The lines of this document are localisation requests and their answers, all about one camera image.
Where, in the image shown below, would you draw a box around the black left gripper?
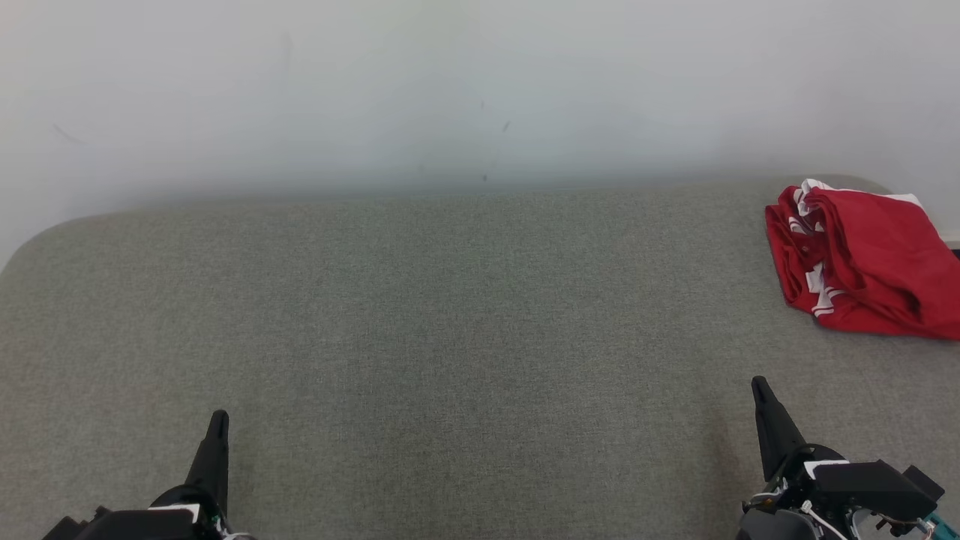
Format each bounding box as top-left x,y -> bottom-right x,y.
148,409 -> 230,540

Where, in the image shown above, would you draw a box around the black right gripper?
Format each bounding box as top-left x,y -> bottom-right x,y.
739,376 -> 852,540

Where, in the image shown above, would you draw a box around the red basketball jersey white sleeves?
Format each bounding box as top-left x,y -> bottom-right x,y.
764,178 -> 960,341

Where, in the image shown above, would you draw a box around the red shorts white stripe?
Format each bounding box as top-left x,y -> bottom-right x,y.
797,184 -> 960,325

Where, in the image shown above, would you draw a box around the grey fabric sofa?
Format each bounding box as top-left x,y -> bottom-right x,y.
0,175 -> 960,540

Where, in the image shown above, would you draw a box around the thin red white wires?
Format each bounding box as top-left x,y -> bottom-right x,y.
799,501 -> 932,540

